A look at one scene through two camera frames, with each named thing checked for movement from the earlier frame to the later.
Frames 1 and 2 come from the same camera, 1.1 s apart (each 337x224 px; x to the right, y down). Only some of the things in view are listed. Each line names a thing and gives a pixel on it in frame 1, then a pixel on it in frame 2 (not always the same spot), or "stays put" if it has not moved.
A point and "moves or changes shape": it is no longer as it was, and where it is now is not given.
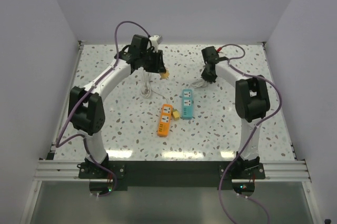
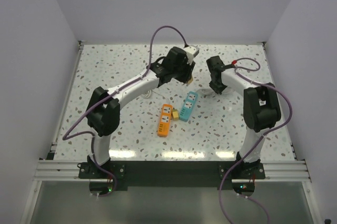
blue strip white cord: x=201 y=83 -> x=214 y=91
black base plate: x=174 y=174 stays put
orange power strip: x=162 y=130 stays put
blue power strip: x=187 y=105 moves or changes shape
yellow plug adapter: x=165 y=75 moves or changes shape
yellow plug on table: x=176 y=114 stays put
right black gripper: x=210 y=79 -> x=215 y=88
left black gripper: x=158 y=67 -> x=189 y=67
